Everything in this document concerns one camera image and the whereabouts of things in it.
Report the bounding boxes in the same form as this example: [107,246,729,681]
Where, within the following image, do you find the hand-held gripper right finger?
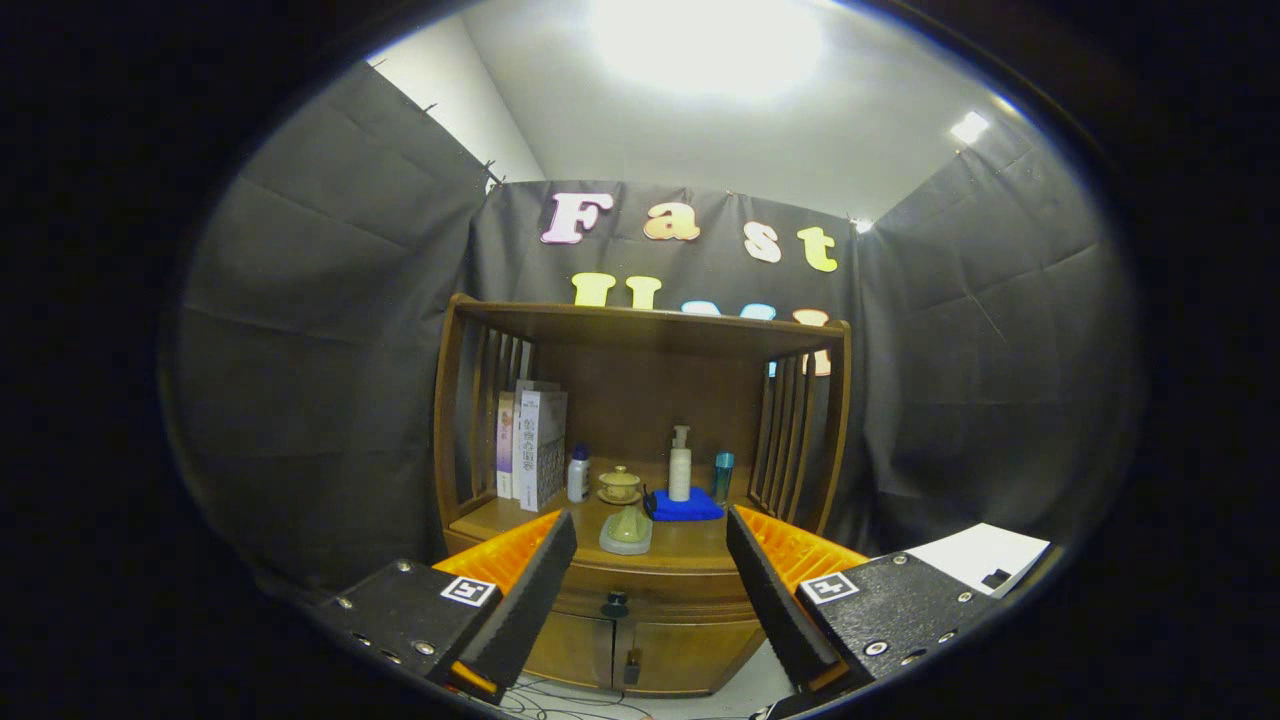
[726,505,1001,696]

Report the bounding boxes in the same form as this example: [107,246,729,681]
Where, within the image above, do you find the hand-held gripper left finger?
[305,508,579,706]

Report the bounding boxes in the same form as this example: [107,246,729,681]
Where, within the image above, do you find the wooden drawer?
[550,565,766,623]

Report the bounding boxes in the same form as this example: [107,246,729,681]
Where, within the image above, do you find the pale green scrubbing brush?
[598,505,654,556]

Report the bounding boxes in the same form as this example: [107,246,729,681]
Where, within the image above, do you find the wooden cabinet door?
[525,610,616,691]
[612,618,766,698]

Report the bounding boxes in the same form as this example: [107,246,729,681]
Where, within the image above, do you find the wooden countertop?
[450,458,801,576]

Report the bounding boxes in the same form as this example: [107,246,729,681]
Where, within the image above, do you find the white drawer unit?
[905,523,1053,599]

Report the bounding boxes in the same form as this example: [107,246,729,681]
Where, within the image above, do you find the wooden cabinet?
[433,293,853,698]

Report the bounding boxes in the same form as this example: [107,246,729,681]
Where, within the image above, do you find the blue folded cloth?
[645,486,726,523]

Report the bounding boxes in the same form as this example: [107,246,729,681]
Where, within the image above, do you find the yellow lidded tea cup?
[597,465,644,506]

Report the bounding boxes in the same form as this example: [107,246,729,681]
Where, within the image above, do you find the white patterned book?
[512,380,569,514]

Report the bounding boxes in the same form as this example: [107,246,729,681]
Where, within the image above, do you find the purple pink book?
[496,391,517,500]

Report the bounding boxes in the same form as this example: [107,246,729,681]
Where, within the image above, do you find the white pump bottle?
[668,425,693,503]

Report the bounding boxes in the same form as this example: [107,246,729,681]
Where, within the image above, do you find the black backdrop cloth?
[160,60,1141,601]

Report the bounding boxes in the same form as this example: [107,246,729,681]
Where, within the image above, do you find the large ceiling light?
[590,0,826,101]

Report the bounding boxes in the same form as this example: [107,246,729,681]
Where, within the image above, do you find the black floor cables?
[500,678,656,720]

